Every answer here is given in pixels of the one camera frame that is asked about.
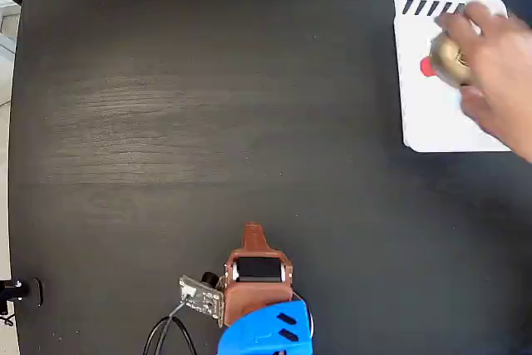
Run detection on gold shell red turtle toy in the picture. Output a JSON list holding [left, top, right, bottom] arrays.
[[420, 32, 477, 88]]

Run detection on white plastic tray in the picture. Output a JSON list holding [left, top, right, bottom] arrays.
[[392, 0, 515, 154]]

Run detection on person's bare hand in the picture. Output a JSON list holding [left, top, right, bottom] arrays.
[[434, 0, 532, 165]]

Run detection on black table clamp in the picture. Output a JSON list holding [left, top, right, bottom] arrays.
[[0, 278, 45, 317]]

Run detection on bare camera circuit board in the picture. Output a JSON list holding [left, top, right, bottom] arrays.
[[178, 271, 226, 329]]

